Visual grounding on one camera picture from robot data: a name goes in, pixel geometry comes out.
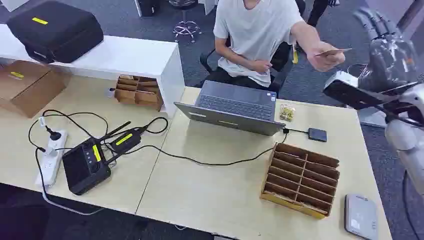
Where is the person's right hand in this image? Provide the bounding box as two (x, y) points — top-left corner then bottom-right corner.
(251, 59), (274, 75)

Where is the person's left hand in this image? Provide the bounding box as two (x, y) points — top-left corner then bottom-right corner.
(306, 41), (346, 73)

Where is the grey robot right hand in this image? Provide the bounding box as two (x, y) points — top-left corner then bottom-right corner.
(352, 6), (421, 96)

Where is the thin card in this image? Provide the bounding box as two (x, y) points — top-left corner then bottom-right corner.
(314, 48), (353, 58)

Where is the black office chair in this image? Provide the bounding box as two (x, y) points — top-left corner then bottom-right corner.
(199, 35), (295, 98)

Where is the person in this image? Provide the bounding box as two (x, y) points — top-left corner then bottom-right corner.
(198, 0), (307, 95)
(306, 0), (341, 28)

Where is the grey laptop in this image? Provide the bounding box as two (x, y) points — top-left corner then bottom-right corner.
(173, 80), (287, 137)

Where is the clear snack packet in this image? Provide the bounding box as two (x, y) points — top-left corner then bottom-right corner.
(279, 103), (297, 123)

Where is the black portable drive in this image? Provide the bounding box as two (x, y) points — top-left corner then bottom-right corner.
(307, 127), (328, 143)

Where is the chrome stool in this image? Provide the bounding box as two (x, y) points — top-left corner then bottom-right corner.
(168, 0), (203, 44)

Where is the large wooden card box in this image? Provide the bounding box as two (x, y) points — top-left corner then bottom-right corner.
(259, 142), (341, 221)

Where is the small wooden card box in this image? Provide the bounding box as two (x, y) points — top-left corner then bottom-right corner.
(114, 75), (164, 112)

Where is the black cabinet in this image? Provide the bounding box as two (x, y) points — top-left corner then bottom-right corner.
(134, 0), (161, 18)

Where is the white shelf bench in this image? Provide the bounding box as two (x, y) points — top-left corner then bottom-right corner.
(0, 23), (186, 119)

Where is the black power adapter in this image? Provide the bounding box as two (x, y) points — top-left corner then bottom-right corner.
(108, 129), (143, 155)

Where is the grey flat device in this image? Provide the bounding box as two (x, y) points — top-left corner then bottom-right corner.
(344, 193), (380, 240)

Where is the black antenna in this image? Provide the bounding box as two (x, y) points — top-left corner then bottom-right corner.
(98, 120), (132, 142)

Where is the black square device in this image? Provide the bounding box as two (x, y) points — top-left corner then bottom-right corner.
(61, 139), (113, 196)

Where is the black carry case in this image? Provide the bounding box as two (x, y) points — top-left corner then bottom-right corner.
(6, 0), (105, 64)

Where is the white power strip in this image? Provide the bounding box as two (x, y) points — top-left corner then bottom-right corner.
(35, 129), (69, 187)

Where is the brown cardboard box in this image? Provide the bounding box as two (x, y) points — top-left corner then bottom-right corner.
(0, 60), (72, 119)

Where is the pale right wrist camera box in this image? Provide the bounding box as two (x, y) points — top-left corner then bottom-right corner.
(322, 70), (398, 111)

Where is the short black drive cable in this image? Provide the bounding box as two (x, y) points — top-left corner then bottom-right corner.
(282, 127), (310, 135)

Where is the long black laptop cable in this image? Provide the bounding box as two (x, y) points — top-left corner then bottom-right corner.
(130, 131), (290, 167)

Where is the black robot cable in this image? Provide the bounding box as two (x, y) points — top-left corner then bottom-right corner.
(401, 170), (424, 240)

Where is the black looped power cable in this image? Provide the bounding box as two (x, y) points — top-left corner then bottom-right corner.
(28, 109), (110, 154)

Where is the pale power strip cable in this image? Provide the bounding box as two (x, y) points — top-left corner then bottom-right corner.
(34, 148), (106, 217)

